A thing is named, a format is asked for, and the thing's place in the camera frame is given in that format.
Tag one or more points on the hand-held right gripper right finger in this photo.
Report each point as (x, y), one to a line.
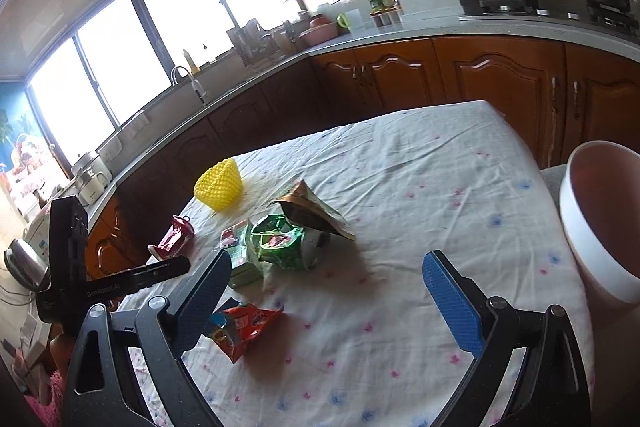
(452, 302)

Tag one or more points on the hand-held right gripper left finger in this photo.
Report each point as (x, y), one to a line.
(200, 302)

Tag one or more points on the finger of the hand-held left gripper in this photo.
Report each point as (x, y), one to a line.
(165, 268)

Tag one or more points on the crushed red can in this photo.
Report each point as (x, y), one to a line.
(172, 239)

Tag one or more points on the orange snack packet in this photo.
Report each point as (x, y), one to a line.
(245, 324)

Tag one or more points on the green cardboard box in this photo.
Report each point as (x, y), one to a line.
(240, 267)

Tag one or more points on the yellow foam fruit net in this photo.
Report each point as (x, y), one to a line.
(217, 187)

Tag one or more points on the green snack bag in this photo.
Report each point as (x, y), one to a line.
(310, 212)
(280, 242)

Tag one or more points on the pink and white bin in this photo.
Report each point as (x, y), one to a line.
(595, 257)

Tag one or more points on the person's left forearm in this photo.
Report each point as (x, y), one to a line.
(45, 397)

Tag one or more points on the steel kettle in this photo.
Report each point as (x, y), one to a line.
(25, 262)

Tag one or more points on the white rice cooker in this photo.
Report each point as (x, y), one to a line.
(92, 179)

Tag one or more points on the white dish cloth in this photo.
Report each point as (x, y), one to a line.
(110, 146)

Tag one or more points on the floral white tablecloth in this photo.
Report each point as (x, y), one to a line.
(400, 187)

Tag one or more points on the chrome kitchen faucet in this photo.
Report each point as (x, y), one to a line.
(192, 87)

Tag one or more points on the kitchen window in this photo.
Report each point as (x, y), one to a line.
(115, 57)

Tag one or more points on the yellow dish soap bottle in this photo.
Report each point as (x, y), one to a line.
(191, 63)

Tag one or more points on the wooden lower cabinets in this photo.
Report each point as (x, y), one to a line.
(475, 72)

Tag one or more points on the dish rack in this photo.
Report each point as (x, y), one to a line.
(250, 42)

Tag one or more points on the grey kitchen countertop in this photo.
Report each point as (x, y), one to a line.
(400, 32)

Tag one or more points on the pink basin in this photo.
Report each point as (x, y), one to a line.
(315, 34)

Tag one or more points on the green cup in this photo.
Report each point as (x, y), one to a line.
(343, 22)

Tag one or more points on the gas stove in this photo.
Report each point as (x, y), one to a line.
(505, 4)

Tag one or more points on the row of condiment bottles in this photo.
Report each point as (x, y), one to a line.
(382, 7)

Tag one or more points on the colourful wall poster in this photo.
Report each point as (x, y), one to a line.
(20, 147)

